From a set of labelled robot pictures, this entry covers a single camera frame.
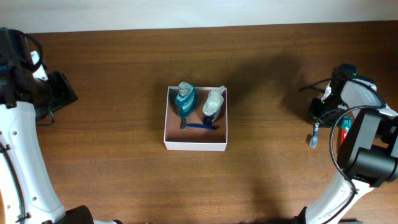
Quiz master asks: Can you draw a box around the purple foam pump bottle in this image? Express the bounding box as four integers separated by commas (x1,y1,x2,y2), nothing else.
202,86,226,125

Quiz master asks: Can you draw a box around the teal toothpaste tube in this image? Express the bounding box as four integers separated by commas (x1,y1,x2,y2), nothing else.
340,116,353,144

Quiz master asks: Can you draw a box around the teal Listerine mouthwash bottle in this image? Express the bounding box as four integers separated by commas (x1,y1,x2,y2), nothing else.
175,82,197,118

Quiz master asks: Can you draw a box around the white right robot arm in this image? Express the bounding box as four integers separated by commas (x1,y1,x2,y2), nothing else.
292,63,397,223

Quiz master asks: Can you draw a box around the blue disposable razor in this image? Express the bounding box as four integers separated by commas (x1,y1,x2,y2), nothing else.
181,118,218,130

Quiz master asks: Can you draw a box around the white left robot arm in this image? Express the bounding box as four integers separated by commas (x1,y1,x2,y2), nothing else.
1,27,96,223

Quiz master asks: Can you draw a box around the blue white toothbrush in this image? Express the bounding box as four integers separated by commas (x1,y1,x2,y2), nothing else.
309,123,320,148

